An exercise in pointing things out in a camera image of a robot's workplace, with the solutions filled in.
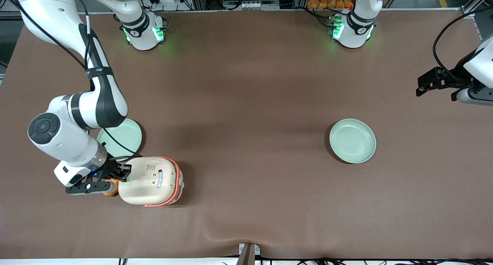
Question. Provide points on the brown table cloth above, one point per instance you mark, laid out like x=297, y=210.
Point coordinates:
x=246, y=103

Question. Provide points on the brown bread roll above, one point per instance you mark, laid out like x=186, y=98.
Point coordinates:
x=111, y=193

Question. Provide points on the pale green plate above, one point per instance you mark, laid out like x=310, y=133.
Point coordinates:
x=352, y=141
x=127, y=138

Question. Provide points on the brown mount bar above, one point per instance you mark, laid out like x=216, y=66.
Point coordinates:
x=246, y=257

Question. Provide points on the aluminium frame profile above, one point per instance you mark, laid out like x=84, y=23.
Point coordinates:
x=475, y=10

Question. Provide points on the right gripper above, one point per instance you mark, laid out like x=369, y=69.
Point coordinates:
x=109, y=167

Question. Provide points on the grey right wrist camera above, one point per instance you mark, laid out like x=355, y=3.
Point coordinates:
x=90, y=188

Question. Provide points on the grey metal clamp bracket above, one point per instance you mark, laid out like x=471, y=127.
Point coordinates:
x=257, y=249

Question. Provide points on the white connector block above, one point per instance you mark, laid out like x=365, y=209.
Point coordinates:
x=260, y=5

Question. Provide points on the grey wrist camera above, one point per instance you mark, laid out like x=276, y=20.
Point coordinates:
x=475, y=96
x=90, y=188

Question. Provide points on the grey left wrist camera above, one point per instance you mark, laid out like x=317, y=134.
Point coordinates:
x=475, y=96

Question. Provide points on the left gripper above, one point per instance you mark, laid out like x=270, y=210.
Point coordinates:
x=457, y=76

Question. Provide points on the cream rice cooker orange trim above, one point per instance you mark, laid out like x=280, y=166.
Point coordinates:
x=154, y=180

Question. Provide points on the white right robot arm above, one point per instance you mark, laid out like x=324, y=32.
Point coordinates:
x=100, y=99

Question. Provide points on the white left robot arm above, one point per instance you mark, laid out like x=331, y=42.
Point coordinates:
x=356, y=26

